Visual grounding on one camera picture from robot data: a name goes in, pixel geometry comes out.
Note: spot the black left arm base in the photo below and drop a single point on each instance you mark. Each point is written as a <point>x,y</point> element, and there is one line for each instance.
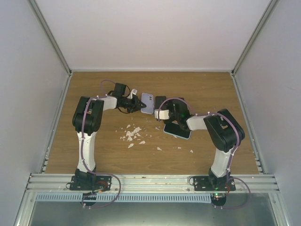
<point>92,183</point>

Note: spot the phone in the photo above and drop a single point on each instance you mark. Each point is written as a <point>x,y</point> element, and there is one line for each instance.
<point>148,100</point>
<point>175,130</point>

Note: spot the grey left corner post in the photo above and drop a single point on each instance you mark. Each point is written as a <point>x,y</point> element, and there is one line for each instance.
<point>41,19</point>

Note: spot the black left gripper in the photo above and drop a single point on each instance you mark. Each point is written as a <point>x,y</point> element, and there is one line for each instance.
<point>136,106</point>

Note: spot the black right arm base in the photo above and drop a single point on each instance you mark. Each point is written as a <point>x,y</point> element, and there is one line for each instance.
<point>212,183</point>

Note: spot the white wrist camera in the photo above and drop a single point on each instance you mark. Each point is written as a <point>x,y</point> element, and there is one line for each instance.
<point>162,114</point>
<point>133,93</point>

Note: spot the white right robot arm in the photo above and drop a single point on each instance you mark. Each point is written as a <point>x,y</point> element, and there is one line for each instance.
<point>225,132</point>

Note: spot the black smartphone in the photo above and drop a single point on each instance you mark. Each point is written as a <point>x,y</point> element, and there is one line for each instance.
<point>158,101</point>

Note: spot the aluminium mounting rail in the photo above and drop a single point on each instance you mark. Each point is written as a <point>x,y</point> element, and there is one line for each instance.
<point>139,183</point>

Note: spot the grey slotted cable duct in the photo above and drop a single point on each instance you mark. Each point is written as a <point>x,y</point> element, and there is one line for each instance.
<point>131,197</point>

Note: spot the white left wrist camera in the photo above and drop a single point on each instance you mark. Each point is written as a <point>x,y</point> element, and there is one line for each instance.
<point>133,93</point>

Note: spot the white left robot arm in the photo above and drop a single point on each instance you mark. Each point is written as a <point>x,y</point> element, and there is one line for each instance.
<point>88,117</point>

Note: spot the phone in blue case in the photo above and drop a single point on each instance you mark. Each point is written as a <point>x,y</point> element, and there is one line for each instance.
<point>175,130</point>

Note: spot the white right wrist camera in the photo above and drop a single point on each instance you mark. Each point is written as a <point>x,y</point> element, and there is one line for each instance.
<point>162,114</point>

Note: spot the grey aluminium corner post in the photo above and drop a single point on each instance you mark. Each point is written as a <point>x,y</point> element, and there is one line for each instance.
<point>260,25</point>

